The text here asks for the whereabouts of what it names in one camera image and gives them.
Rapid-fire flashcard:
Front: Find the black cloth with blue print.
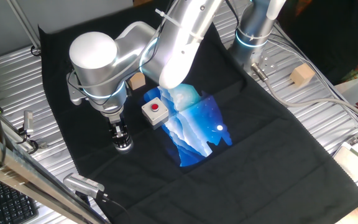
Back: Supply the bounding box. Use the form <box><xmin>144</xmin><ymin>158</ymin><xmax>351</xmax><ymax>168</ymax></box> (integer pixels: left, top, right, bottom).
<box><xmin>38</xmin><ymin>0</ymin><xmax>358</xmax><ymax>224</ymax></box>

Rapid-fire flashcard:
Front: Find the clear glass jar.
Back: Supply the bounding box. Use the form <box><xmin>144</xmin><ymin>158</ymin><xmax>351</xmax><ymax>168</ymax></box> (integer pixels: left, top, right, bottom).
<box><xmin>114</xmin><ymin>136</ymin><xmax>134</xmax><ymax>154</ymax></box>

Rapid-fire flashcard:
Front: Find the wrist camera with silver bracket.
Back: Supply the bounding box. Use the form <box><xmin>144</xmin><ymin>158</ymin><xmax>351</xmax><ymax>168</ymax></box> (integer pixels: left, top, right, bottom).
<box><xmin>66</xmin><ymin>70</ymin><xmax>88</xmax><ymax>106</ymax></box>

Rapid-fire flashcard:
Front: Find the black chair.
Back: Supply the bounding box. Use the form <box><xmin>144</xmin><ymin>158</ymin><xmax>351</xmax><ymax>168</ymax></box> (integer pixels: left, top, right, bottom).
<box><xmin>278</xmin><ymin>0</ymin><xmax>358</xmax><ymax>85</ymax></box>

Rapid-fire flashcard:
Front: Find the grey robot hose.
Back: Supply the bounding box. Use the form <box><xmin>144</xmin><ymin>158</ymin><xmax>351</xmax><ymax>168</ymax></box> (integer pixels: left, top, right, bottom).
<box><xmin>250</xmin><ymin>62</ymin><xmax>358</xmax><ymax>127</ymax></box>

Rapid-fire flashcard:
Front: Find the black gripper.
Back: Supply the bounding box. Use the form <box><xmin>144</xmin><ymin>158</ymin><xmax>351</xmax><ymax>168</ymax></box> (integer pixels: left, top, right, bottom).
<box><xmin>106</xmin><ymin>116</ymin><xmax>133</xmax><ymax>149</ymax></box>

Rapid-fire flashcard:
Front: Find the silver camera on rail clamp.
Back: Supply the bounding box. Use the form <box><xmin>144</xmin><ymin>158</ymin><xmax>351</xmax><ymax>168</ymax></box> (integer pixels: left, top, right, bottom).
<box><xmin>17</xmin><ymin>110</ymin><xmax>48</xmax><ymax>153</ymax></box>

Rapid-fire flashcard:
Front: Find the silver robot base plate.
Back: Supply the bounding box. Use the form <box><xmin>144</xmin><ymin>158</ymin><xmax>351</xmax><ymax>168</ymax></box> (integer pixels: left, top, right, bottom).
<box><xmin>244</xmin><ymin>51</ymin><xmax>278</xmax><ymax>75</ymax></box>

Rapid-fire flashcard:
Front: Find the thin metal pole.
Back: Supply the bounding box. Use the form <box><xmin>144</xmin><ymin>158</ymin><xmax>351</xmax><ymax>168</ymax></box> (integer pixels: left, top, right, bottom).
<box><xmin>6</xmin><ymin>0</ymin><xmax>42</xmax><ymax>50</ymax></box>

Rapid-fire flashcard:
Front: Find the black keyboard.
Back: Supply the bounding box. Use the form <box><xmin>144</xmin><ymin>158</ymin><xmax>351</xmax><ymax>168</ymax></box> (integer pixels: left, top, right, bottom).
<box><xmin>0</xmin><ymin>174</ymin><xmax>40</xmax><ymax>224</ymax></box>

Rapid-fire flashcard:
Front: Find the aluminium frame beam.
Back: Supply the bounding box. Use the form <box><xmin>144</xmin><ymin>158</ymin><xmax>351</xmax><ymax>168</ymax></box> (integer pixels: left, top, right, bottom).
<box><xmin>0</xmin><ymin>126</ymin><xmax>108</xmax><ymax>224</ymax></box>

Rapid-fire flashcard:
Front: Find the wooden cube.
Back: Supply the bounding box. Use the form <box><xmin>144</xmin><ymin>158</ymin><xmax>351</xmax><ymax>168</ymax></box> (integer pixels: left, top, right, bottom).
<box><xmin>127</xmin><ymin>72</ymin><xmax>147</xmax><ymax>91</ymax></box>
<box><xmin>290</xmin><ymin>63</ymin><xmax>316</xmax><ymax>88</ymax></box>

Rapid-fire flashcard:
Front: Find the white flat device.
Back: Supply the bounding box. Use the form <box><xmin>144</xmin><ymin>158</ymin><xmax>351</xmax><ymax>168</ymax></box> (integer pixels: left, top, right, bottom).
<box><xmin>333</xmin><ymin>141</ymin><xmax>358</xmax><ymax>189</ymax></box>

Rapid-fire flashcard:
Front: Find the silver camera with black cable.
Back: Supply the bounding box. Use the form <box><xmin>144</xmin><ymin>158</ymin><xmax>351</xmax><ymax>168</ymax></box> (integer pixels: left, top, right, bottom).
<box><xmin>63</xmin><ymin>172</ymin><xmax>106</xmax><ymax>200</ymax></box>

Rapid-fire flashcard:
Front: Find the grey box with red button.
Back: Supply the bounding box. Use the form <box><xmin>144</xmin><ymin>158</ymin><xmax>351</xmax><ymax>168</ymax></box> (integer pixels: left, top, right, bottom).
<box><xmin>140</xmin><ymin>96</ymin><xmax>170</xmax><ymax>127</ymax></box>

